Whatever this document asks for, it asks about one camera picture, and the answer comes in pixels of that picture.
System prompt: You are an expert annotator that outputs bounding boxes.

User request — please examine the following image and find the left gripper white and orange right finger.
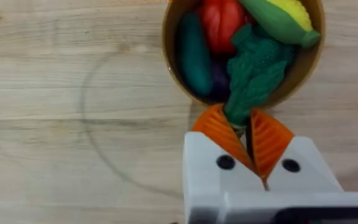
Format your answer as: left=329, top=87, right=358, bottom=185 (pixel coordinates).
left=249, top=108, right=344, bottom=192

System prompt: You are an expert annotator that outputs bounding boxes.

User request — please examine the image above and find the green leafy toy vegetable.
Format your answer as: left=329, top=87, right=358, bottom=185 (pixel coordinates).
left=223, top=23, right=295, bottom=128

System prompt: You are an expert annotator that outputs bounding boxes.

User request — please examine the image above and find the brown tub with toy vegetables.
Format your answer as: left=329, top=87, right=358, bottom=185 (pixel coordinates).
left=161, top=0, right=327, bottom=110

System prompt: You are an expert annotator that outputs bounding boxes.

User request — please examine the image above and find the left gripper white and orange left finger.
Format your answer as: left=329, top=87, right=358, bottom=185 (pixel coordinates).
left=183, top=103, right=266, bottom=224

